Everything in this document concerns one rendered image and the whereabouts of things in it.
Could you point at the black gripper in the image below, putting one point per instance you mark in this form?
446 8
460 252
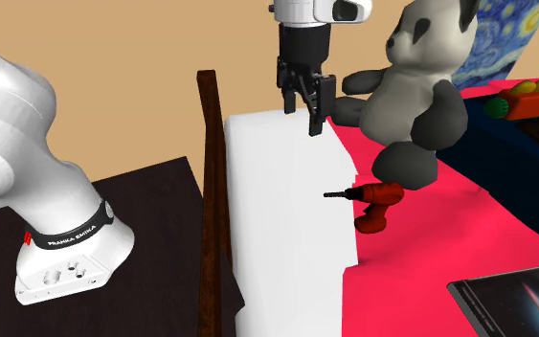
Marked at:
304 44

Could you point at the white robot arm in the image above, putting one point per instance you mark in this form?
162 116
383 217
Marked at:
59 200

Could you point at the grey and white panda plush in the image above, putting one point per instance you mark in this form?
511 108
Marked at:
409 98

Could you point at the red toy drill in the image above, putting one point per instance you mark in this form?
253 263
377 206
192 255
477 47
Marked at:
381 198

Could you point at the bed with red cover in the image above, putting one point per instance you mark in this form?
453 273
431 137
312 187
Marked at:
437 224

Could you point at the dark robot stand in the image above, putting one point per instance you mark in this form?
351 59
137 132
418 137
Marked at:
157 242

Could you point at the dark blue box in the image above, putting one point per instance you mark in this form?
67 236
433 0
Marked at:
507 163

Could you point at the orange toy with yellow and green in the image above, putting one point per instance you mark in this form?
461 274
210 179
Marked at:
528 102

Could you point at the dark glossy book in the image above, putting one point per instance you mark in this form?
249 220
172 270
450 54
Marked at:
516 303

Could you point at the blue and yellow wall picture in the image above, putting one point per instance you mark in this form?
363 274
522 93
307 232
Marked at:
500 42

